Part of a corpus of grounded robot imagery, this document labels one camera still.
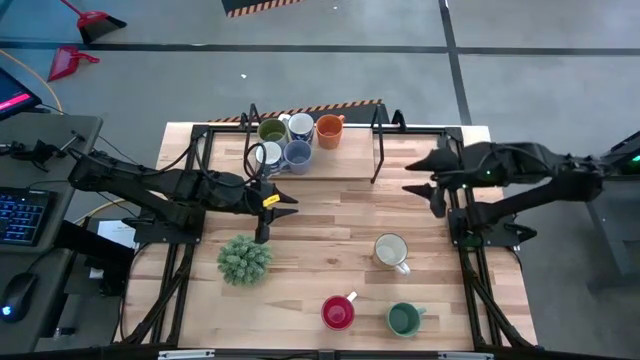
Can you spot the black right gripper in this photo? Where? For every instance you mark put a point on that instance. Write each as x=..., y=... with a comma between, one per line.
x=465, y=165

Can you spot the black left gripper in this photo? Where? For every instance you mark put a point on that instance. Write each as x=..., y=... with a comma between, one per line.
x=255, y=200

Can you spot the grey-blue faceted mug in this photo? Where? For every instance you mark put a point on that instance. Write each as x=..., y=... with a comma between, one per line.
x=298, y=157

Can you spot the white mug blue leaf pattern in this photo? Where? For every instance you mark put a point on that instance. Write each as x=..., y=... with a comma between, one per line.
x=270, y=152

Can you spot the white mug black text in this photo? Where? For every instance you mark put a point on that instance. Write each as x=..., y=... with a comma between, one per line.
x=272, y=132

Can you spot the white mug blue rim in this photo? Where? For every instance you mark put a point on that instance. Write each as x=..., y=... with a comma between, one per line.
x=301, y=125

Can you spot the orange mug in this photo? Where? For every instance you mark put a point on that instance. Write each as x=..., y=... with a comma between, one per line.
x=329, y=131

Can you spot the green mug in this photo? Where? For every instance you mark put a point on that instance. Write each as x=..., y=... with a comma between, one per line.
x=403, y=320

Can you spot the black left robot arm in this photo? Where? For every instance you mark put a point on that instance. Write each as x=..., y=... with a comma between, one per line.
x=150, y=182

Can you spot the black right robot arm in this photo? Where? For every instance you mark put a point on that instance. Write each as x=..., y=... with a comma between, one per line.
x=540, y=199

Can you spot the yellow tape tag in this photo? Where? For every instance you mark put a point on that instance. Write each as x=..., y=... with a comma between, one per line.
x=270, y=201

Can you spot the green succulent in patterned pot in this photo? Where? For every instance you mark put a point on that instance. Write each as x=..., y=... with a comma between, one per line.
x=245, y=260

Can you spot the hazard striped black mat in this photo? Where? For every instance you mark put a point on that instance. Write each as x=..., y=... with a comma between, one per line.
x=240, y=4
x=350, y=115

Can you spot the white paper sheet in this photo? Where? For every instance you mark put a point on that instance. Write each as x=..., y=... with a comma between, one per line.
x=117, y=232

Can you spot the black stand with green light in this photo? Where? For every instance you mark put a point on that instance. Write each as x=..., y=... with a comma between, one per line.
x=627, y=150

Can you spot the grey desk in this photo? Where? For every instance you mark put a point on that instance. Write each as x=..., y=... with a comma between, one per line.
x=60, y=125

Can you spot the black clamp tool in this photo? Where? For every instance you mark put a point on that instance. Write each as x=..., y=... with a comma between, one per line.
x=40, y=150

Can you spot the backlit keyboard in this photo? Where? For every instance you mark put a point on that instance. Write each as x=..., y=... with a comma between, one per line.
x=22, y=215

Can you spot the red dustpan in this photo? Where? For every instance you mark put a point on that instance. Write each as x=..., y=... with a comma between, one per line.
x=67, y=60

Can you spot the red broom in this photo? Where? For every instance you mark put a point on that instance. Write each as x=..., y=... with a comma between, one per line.
x=92, y=20

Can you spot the black computer mouse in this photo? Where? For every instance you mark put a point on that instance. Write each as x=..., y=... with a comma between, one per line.
x=17, y=295

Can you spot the dark screen with pink bar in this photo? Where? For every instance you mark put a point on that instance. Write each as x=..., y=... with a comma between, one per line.
x=12, y=92

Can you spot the black metal table frame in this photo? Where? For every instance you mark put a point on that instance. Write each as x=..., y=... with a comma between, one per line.
x=452, y=134

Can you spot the wooden shelf black metal frame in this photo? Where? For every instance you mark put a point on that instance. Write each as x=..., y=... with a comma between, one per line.
x=345, y=160

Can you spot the silver metal bracket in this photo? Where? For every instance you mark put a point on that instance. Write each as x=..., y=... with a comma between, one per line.
x=186, y=354
x=465, y=355

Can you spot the black equipment bracket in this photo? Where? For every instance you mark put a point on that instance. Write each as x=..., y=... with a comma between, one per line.
x=95, y=250

